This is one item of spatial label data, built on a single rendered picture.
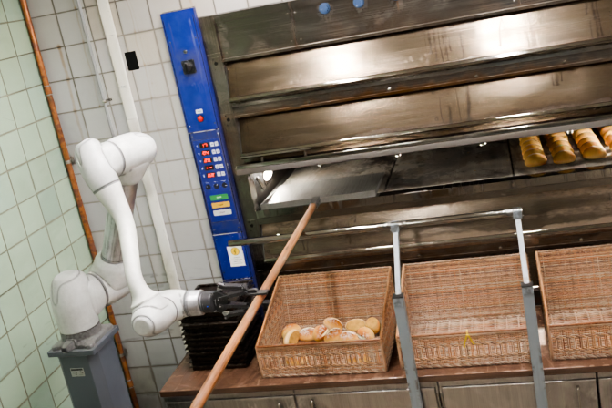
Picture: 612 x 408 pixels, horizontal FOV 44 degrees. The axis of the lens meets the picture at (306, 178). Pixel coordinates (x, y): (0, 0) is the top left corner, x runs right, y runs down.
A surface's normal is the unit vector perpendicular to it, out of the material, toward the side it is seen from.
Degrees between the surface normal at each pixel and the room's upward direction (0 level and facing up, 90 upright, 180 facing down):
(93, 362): 90
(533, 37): 70
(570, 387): 90
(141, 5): 90
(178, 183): 90
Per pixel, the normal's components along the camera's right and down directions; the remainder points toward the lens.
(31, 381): 0.96, -0.13
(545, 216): -0.25, -0.02
